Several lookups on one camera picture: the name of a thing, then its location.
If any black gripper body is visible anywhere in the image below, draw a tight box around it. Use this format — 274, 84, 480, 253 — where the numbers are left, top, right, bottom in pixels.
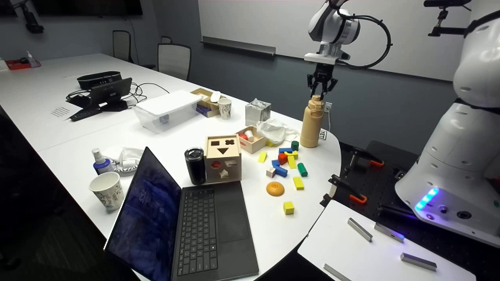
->
307, 62, 339, 84

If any beige bottle with lid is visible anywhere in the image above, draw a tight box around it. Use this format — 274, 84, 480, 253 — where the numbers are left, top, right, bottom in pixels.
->
300, 94, 325, 150

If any small sanitizer bottle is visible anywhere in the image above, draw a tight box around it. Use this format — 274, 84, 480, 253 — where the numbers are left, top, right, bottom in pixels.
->
91, 147, 114, 176

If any silver foil bag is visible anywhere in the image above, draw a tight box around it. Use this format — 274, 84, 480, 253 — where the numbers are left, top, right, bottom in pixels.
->
244, 97, 274, 128

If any black orange clamp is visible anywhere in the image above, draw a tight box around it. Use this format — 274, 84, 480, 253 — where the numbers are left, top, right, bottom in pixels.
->
346, 147, 388, 172
327, 173, 371, 206

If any small open wooden tray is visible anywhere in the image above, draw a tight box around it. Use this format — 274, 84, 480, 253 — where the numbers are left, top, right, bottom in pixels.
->
235, 125, 269, 156

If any small white cup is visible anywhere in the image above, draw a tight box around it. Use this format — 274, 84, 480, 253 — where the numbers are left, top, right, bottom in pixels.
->
218, 97, 235, 120

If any orange disc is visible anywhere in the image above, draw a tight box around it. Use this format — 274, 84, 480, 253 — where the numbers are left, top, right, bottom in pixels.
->
264, 180, 286, 198

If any open cardboard box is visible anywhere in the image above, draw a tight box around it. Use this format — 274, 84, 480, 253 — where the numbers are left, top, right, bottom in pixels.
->
189, 86, 224, 119

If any wooden shape sorter box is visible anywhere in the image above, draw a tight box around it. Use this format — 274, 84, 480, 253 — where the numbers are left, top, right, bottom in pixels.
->
203, 134, 244, 186

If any black tumbler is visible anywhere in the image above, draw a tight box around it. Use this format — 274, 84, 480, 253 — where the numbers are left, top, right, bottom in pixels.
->
183, 147, 208, 186

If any grey office chair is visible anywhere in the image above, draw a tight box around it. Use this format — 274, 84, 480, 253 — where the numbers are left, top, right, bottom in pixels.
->
157, 34, 194, 81
111, 28, 135, 64

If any grey metal bar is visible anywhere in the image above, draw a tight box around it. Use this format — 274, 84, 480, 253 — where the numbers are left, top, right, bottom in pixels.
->
346, 215, 375, 244
399, 251, 439, 273
322, 262, 352, 281
372, 222, 408, 245

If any clear plastic storage container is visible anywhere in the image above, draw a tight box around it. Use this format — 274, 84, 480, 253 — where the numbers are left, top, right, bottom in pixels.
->
133, 89, 203, 134

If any white flat board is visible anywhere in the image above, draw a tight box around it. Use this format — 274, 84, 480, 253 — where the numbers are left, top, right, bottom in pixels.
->
297, 198, 478, 281

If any open black laptop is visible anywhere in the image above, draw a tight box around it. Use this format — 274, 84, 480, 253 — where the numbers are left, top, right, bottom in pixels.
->
103, 145, 261, 281

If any crumpled clear plastic wrap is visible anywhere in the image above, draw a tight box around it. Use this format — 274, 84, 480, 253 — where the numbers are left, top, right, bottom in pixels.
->
108, 145, 146, 176

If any black tablet on stand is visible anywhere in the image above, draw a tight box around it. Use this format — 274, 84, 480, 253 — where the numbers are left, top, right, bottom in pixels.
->
66, 77, 135, 123

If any black rectangular case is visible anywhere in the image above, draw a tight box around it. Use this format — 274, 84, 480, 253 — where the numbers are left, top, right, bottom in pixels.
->
75, 70, 124, 92

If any patterned paper cup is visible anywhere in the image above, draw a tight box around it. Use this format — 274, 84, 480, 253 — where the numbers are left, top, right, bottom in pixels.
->
88, 170, 127, 214

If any red flat item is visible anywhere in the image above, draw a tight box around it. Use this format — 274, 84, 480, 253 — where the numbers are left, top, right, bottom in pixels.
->
3, 56, 35, 72

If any black robot hose cable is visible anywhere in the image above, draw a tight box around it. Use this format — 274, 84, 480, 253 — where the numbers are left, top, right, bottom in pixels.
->
336, 13, 394, 70

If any wall whiteboard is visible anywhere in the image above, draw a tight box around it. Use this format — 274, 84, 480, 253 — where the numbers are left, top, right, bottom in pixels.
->
197, 0, 474, 83

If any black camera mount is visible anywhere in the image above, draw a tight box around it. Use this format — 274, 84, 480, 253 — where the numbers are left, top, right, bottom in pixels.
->
422, 0, 474, 39

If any black cable bundle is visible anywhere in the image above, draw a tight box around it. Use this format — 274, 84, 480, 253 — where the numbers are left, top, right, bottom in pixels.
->
127, 81, 172, 106

